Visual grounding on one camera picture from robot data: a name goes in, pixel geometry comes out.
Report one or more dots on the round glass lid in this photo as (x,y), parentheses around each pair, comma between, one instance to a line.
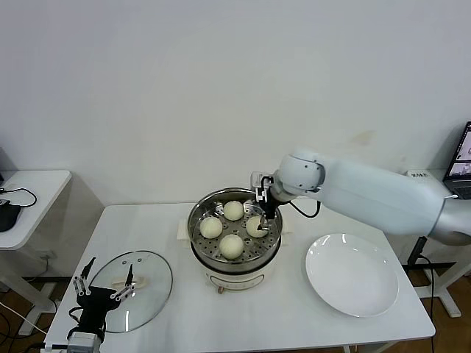
(154,268)

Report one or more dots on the white side table with pouch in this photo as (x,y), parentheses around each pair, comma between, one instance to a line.
(37,206)

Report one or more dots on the small white label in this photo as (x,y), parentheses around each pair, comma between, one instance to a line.
(419,175)

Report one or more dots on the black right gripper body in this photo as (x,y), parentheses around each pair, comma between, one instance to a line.
(270,206)

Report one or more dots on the stainless steel steamer basket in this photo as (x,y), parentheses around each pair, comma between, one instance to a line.
(206,209)

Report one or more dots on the cream electric cooker base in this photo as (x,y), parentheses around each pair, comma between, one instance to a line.
(239,276)

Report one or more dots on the black flat bar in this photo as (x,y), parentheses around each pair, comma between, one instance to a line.
(443,266)

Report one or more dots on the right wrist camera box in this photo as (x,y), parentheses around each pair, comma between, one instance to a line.
(259,180)

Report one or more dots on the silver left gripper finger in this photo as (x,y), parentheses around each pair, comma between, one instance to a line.
(81,286)
(128,289)

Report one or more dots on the white steamed baozi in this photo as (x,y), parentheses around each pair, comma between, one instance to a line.
(210,227)
(233,210)
(231,246)
(254,225)

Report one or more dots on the large white plate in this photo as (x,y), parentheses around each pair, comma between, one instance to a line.
(349,272)

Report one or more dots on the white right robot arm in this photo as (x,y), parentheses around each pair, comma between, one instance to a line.
(368,195)

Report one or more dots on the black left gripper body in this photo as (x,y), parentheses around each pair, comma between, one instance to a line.
(95,303)

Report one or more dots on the open grey laptop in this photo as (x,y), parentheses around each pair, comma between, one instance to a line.
(464,147)

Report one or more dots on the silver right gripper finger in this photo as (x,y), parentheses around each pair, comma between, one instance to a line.
(267,221)
(261,225)

